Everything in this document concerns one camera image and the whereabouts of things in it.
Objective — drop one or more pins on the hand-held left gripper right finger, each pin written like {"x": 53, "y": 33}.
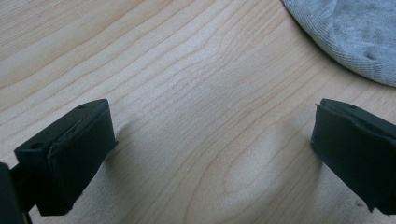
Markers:
{"x": 355, "y": 149}

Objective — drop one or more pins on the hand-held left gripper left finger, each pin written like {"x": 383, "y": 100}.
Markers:
{"x": 70, "y": 161}

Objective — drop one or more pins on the grey sock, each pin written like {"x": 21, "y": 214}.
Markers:
{"x": 351, "y": 34}

